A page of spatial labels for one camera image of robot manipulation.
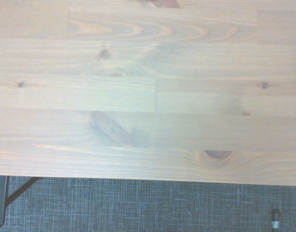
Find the black plug with white tag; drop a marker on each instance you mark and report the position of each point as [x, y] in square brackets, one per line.
[275, 218]

